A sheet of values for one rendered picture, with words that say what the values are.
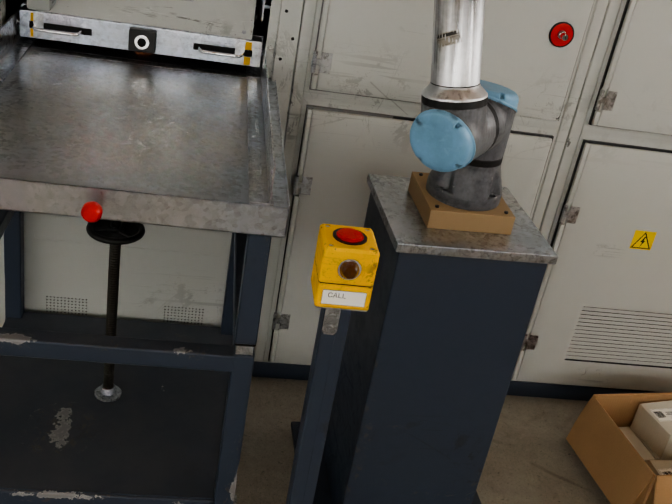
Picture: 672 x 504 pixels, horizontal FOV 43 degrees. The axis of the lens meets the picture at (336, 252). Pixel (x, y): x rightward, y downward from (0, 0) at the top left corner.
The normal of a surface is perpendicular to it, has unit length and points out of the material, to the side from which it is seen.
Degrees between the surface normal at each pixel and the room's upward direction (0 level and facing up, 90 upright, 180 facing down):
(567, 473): 0
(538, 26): 90
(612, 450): 76
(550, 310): 90
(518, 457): 0
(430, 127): 99
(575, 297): 90
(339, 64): 90
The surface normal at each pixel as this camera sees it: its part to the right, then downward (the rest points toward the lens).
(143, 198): 0.10, 0.47
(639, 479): -0.88, -0.26
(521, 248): 0.16, -0.87
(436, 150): -0.52, 0.46
